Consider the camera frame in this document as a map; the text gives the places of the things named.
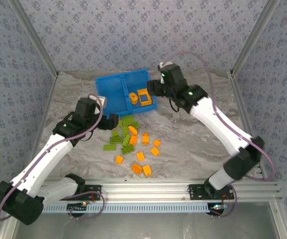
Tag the green lego brick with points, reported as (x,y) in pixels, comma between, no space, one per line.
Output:
(124,130)
(109,148)
(126,140)
(135,125)
(120,122)
(115,133)
(127,149)
(116,139)

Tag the orange sloped lego brick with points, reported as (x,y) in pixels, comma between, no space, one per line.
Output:
(132,130)

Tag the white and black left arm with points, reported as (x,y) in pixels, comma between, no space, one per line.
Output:
(21,209)

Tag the blue two-compartment plastic bin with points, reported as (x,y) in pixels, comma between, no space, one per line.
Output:
(108,89)

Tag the orange lego window frame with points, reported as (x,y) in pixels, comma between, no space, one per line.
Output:
(144,93)

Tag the aluminium table edge rail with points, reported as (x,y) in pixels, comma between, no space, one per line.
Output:
(46,104)
(244,112)

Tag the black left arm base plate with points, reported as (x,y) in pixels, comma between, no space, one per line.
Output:
(89,189)

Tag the wide aluminium mounting rail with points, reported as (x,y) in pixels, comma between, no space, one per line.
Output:
(145,190)

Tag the aluminium frame post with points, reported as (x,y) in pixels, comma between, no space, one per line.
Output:
(252,37)
(35,37)

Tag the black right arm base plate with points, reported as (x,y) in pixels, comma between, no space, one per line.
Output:
(195,191)

